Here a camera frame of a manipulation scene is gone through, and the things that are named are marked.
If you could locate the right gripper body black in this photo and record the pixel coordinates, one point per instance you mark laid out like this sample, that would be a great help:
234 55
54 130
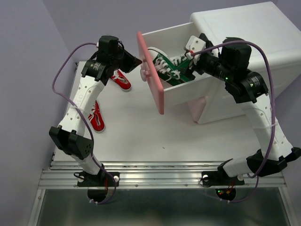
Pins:
212 65

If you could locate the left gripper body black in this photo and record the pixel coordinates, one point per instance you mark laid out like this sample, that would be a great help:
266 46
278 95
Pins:
118 60

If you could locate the green sneaker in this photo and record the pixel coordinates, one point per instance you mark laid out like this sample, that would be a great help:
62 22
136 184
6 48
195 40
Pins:
166 69
181 62

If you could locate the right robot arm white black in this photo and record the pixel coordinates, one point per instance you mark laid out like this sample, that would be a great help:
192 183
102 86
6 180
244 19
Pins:
257 101

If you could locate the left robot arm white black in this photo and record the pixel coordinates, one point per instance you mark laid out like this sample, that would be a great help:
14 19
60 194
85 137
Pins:
68 136

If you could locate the red sneaker far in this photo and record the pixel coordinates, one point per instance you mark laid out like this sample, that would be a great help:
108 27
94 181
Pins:
119 78

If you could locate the red sneaker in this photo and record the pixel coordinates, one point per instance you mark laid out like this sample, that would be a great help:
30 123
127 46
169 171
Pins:
119 78
96 119

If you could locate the red sneaker near left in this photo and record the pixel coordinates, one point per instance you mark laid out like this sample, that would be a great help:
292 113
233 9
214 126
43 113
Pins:
96 119

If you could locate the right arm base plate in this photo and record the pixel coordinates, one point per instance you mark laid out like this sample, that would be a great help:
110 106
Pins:
225 186

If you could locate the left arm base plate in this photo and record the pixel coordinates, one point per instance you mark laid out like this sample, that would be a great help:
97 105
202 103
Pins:
100 187

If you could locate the aluminium mounting rail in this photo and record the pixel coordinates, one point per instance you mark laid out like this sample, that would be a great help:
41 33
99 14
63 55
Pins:
134 173

